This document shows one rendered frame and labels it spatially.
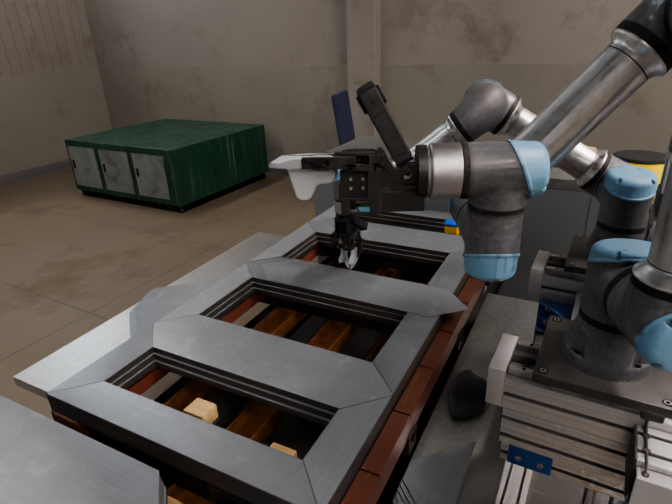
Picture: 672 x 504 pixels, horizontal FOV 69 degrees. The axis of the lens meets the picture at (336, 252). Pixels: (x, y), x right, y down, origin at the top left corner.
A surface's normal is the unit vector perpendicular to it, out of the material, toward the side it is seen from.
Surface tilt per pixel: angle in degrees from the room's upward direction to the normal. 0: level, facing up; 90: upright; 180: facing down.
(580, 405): 90
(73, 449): 0
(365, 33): 90
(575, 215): 90
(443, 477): 0
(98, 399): 0
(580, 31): 90
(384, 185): 82
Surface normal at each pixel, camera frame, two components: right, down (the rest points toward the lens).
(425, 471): -0.04, -0.91
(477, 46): -0.49, 0.37
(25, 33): 0.87, 0.17
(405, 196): -0.07, 0.28
